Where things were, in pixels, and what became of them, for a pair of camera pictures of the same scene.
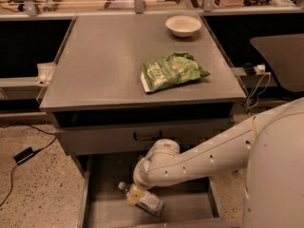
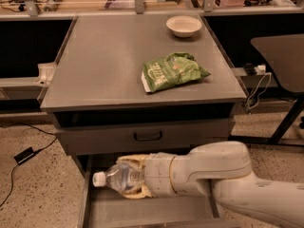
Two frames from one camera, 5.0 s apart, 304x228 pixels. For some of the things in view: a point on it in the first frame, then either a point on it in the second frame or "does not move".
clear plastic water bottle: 148,201 to 120,178
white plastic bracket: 46,71 does not move
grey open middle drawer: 103,204 does not move
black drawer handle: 144,139 does not move
